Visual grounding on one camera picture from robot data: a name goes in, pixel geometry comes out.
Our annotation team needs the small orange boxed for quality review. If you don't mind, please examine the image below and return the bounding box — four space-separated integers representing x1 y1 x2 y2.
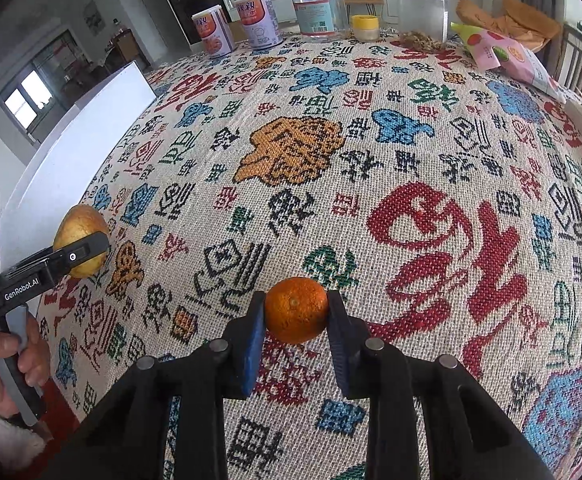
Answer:
264 276 329 344

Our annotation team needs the yellow pear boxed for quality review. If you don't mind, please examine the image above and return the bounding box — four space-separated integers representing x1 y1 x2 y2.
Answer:
52 204 112 280

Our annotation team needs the person left hand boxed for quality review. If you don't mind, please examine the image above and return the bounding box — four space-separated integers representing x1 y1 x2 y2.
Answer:
0 313 50 418

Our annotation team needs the white cardboard box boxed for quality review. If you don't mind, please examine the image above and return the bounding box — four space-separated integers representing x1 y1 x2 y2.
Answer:
0 62 155 245

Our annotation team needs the patterned woven tablecloth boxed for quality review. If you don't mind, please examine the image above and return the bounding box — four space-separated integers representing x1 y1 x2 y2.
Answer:
38 37 582 479

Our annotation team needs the red label can left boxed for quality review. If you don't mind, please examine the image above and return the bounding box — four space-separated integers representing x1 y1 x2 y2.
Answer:
191 4 235 58

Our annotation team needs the yellow small cup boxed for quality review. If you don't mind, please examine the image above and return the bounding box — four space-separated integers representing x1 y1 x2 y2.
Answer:
351 14 380 42

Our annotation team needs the purple label can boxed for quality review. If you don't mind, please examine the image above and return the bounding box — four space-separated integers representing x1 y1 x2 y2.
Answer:
235 0 282 50

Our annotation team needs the glass jar blue label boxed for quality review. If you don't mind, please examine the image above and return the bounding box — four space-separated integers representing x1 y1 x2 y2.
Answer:
292 0 347 40

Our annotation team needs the white tv cabinet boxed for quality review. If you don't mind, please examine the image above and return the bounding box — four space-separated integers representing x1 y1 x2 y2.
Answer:
225 0 453 26

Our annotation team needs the clear jar black lid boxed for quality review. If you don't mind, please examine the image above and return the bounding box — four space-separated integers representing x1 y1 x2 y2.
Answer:
397 0 448 42

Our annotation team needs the orange lounge chair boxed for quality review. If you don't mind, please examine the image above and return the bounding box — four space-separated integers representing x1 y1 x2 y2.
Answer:
456 0 561 52

